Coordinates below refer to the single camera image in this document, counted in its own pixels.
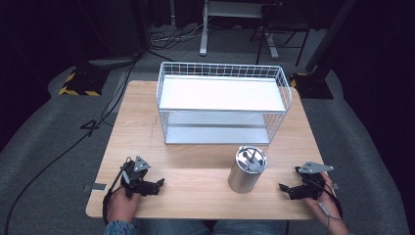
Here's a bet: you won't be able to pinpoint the steel canister with lid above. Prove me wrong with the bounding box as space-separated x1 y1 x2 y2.
227 145 268 195

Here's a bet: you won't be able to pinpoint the black base with yellow stripes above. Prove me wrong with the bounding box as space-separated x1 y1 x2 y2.
58 66 112 98
289 71 335 101

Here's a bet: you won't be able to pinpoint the long black floor cable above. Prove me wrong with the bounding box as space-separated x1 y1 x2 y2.
3 52 145 235

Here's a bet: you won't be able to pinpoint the person's right hand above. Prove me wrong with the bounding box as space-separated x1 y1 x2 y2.
301 171 339 217

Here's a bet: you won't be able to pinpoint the white metal stand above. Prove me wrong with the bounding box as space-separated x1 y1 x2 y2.
199 0 281 61

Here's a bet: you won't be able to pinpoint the white wire shelf rack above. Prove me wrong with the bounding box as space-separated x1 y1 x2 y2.
156 61 294 146

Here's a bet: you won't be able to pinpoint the person's legs in jeans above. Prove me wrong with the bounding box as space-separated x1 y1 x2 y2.
135 218 289 235

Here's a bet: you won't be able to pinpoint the bundle of floor cables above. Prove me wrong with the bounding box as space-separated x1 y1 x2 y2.
149 23 209 44

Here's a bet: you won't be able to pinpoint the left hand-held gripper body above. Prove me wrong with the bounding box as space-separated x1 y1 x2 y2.
119 155 153 199

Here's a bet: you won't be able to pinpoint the person's left hand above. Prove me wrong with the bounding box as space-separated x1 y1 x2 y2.
106 187 142 224

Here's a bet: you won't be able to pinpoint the grey tape strip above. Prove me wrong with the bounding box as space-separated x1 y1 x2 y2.
82 182 108 194

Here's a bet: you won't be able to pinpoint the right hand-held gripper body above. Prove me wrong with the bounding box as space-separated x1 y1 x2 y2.
294 161 335 201

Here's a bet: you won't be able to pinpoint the black chair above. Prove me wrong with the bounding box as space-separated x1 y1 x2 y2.
249 2 311 68

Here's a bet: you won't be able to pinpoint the dark slanted pole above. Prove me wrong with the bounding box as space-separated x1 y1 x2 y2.
304 0 358 76

